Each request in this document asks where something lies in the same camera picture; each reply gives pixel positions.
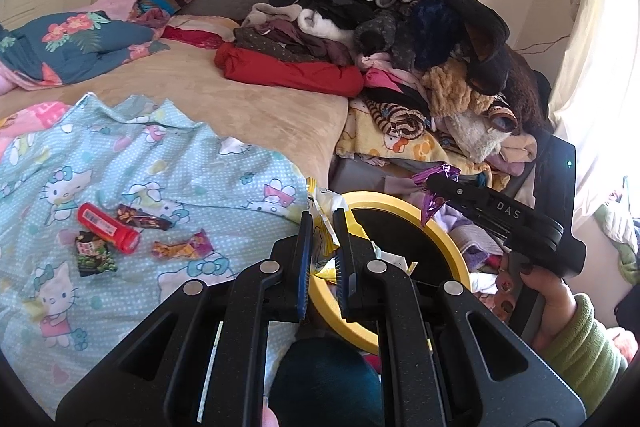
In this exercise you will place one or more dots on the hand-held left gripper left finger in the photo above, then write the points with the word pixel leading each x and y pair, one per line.
pixel 304 267

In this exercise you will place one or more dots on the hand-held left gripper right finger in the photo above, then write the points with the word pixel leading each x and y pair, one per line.
pixel 341 277

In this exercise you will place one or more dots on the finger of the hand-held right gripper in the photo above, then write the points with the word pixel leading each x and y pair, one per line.
pixel 482 218
pixel 460 192

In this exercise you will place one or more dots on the purple foil wrapper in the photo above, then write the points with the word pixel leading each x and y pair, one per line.
pixel 430 207

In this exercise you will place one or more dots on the yellow white snack wrapper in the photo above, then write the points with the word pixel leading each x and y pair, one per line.
pixel 325 232

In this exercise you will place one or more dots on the yellow rimmed black bin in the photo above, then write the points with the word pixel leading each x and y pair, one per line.
pixel 440 242

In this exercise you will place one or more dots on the person's right forearm green sleeve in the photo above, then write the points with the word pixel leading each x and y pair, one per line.
pixel 585 347

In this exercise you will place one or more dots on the person's right hand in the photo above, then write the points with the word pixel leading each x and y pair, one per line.
pixel 556 299

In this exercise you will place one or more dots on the person's left hand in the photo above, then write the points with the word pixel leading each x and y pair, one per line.
pixel 270 417

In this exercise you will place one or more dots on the lavender garment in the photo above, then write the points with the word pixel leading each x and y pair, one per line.
pixel 475 242

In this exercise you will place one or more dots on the white fleece garment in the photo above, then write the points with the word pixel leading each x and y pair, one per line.
pixel 472 134

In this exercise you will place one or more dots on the green white cloth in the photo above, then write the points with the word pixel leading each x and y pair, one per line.
pixel 625 237

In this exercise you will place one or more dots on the yellow cartoon print blanket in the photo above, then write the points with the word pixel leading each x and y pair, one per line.
pixel 380 147

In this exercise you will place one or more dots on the brown striped knit garment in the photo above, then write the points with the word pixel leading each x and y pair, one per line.
pixel 400 122

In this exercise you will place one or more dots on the tan fuzzy garment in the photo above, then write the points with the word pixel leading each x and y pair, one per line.
pixel 450 87

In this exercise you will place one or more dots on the person's teal trouser leg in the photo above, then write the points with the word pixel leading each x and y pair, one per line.
pixel 325 382

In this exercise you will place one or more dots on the brown plush garment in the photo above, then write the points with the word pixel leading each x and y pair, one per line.
pixel 520 82

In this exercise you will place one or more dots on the orange pink snack wrapper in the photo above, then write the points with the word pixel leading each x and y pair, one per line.
pixel 182 246

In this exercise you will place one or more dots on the pink garment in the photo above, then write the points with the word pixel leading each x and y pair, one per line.
pixel 385 77

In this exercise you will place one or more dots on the white curtain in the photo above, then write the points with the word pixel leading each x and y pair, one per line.
pixel 600 57

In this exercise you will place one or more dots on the tan bed blanket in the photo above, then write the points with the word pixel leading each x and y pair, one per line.
pixel 260 107

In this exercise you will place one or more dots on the long dark snack wrapper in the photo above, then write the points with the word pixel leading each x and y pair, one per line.
pixel 145 218

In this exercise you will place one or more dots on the dark blue fuzzy garment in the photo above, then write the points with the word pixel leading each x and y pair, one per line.
pixel 437 27

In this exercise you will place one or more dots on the grey speckled fleece garment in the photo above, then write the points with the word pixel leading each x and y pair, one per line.
pixel 385 34

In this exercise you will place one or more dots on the black fleece garment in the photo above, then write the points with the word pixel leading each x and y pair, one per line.
pixel 475 12

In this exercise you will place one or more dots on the red jacket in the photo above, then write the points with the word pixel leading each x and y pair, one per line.
pixel 290 74

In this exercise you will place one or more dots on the red plastic bottle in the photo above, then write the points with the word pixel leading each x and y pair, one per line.
pixel 107 227

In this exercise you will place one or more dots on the green black snack packet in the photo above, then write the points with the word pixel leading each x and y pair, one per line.
pixel 95 254

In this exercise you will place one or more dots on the light blue cat print blanket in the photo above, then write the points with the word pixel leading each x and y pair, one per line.
pixel 125 147

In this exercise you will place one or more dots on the brown dotted garment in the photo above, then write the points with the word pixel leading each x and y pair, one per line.
pixel 280 44

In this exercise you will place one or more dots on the red patterned cloth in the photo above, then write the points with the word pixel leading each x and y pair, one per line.
pixel 192 38

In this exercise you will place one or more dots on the beige garment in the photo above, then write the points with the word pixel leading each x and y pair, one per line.
pixel 270 14

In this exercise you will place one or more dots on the pink cartoon print blanket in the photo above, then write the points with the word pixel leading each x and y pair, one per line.
pixel 35 122

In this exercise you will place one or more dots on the pink purple cloth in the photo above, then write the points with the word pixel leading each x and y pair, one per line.
pixel 120 7

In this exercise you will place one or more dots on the blue floral quilt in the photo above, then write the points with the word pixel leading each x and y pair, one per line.
pixel 75 42

